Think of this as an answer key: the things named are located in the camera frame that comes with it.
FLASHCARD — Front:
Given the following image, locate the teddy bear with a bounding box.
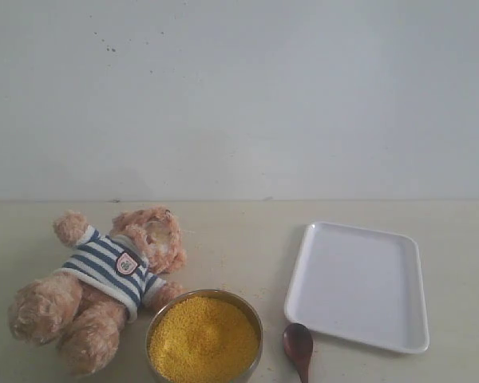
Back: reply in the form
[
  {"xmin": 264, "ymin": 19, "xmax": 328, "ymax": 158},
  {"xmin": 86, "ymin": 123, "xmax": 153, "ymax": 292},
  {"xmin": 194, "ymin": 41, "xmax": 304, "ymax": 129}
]
[{"xmin": 7, "ymin": 206, "xmax": 186, "ymax": 376}]

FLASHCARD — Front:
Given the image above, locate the dark wooden spoon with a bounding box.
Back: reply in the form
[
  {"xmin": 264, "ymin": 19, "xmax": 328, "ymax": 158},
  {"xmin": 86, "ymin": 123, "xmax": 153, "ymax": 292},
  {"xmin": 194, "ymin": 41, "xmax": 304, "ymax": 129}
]
[{"xmin": 283, "ymin": 323, "xmax": 314, "ymax": 383}]

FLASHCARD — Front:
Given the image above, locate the steel bowl of yellow millet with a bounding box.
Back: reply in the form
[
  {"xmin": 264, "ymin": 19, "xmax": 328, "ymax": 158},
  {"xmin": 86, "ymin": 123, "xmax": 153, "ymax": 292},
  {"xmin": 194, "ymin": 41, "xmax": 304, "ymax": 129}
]
[{"xmin": 145, "ymin": 290, "xmax": 263, "ymax": 382}]

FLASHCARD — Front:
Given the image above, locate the white rectangular plastic tray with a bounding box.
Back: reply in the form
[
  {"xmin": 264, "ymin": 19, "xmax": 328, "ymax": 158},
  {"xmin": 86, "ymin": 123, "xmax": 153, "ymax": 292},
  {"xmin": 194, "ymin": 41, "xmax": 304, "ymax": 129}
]
[{"xmin": 284, "ymin": 222, "xmax": 430, "ymax": 354}]

